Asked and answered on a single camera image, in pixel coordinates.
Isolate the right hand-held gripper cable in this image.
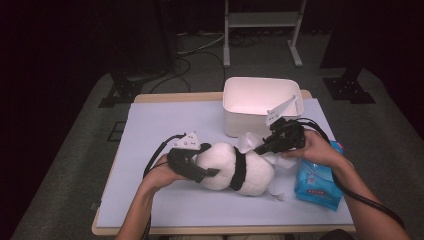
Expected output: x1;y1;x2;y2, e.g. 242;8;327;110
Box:
294;118;407;231

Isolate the black floor cable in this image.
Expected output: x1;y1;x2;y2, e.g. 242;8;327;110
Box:
149;49;228;95

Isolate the black stand base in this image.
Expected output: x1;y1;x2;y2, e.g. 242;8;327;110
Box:
98;59;144;109
322;66;376;105

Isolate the person's left hand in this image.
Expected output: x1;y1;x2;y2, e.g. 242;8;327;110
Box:
140;153;188;198

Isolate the left hand-held gripper cable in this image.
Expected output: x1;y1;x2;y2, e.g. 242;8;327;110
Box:
141;133;187;240

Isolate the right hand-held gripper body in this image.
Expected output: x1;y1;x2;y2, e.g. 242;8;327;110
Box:
265;94;306;153

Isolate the white wet wipe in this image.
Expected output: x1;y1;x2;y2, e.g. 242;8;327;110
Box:
235;131;298;202

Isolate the person's right hand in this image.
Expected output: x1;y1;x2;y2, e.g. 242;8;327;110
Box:
280;129;345;173

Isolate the white plastic storage box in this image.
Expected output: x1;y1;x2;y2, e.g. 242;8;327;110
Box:
222;76;305;139

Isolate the hand-held gripper cable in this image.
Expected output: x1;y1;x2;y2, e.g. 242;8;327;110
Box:
294;118;407;231
141;133;187;240

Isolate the panda plush toy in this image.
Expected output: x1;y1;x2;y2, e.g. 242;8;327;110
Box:
194;141;276;198

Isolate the white metal stand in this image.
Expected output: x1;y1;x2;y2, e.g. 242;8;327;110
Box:
222;0;305;69

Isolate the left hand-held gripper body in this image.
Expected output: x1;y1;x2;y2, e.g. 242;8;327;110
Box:
166;131;202;183

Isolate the blue wet wipes pack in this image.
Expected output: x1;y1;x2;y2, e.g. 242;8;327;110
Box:
293;139;344;212

